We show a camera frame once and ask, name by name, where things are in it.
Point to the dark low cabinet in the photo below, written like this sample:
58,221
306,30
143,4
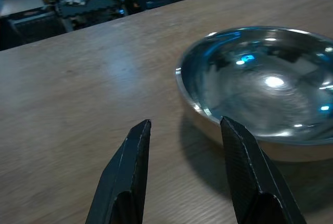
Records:
32,27

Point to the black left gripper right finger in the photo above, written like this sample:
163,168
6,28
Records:
249,182

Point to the shiny steel bowl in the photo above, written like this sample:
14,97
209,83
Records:
260,93

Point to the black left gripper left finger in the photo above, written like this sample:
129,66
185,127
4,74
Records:
122,177

